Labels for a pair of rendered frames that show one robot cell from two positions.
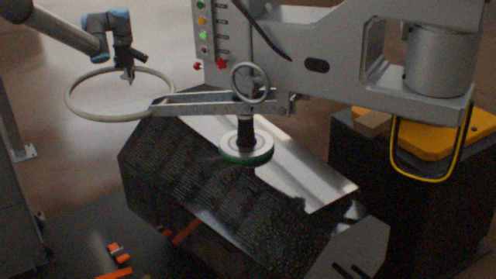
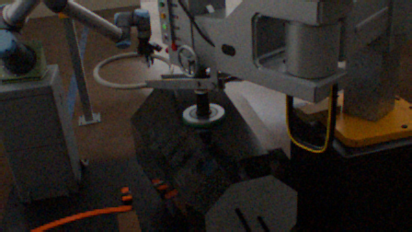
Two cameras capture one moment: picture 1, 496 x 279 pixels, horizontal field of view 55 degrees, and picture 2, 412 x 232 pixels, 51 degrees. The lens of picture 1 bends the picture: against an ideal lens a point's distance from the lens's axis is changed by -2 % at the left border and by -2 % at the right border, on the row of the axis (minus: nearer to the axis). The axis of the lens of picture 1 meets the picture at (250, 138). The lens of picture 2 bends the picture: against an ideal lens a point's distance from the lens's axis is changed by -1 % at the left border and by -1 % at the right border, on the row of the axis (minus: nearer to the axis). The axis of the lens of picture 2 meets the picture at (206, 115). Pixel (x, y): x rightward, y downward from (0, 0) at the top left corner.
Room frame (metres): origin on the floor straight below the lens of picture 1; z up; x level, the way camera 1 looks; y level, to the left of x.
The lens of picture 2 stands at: (-0.28, -0.69, 1.83)
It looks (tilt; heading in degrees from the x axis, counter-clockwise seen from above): 27 degrees down; 20
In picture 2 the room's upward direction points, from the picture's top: 5 degrees counter-clockwise
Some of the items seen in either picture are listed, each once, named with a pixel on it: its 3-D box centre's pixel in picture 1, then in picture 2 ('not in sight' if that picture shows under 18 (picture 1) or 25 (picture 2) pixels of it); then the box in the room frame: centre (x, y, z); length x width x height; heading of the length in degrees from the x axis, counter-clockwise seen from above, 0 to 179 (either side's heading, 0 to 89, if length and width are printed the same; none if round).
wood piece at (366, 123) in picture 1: (377, 121); (318, 110); (1.76, -0.54, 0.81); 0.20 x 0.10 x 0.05; 130
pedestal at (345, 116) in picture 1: (411, 186); (360, 176); (1.85, -0.78, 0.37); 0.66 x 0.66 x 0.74; 32
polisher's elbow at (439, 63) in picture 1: (440, 53); (312, 43); (1.25, -0.55, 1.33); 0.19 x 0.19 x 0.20
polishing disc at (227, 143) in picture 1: (246, 142); (203, 113); (1.59, 0.02, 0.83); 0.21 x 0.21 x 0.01
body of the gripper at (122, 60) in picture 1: (123, 54); (144, 44); (2.16, 0.59, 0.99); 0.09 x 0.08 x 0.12; 88
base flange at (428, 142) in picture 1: (423, 116); (367, 113); (1.85, -0.78, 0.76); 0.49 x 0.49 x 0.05; 32
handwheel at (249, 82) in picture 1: (255, 78); (194, 59); (1.43, -0.02, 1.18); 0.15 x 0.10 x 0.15; 59
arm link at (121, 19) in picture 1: (119, 21); (143, 19); (2.15, 0.58, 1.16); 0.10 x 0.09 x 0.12; 109
